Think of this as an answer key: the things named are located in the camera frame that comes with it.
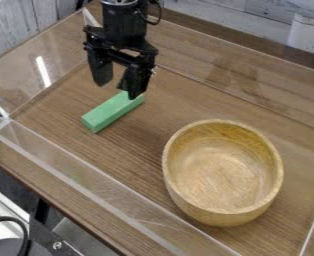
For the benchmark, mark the clear acrylic corner bracket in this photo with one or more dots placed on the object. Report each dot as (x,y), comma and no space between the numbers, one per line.
(91,24)

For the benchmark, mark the white cylindrical container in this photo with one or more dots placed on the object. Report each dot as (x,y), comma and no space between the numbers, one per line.
(301,37)

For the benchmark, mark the green rectangular block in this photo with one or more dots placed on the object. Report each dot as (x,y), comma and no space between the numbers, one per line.
(112,109)

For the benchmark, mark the brown wooden bowl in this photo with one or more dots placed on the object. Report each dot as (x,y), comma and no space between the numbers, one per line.
(223,172)

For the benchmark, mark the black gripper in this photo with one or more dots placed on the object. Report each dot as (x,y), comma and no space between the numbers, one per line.
(120,43)

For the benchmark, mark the clear acrylic enclosure wall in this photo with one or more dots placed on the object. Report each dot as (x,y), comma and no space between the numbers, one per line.
(102,177)

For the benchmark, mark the grey metal clamp plate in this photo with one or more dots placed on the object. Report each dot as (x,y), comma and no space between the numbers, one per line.
(46,243)

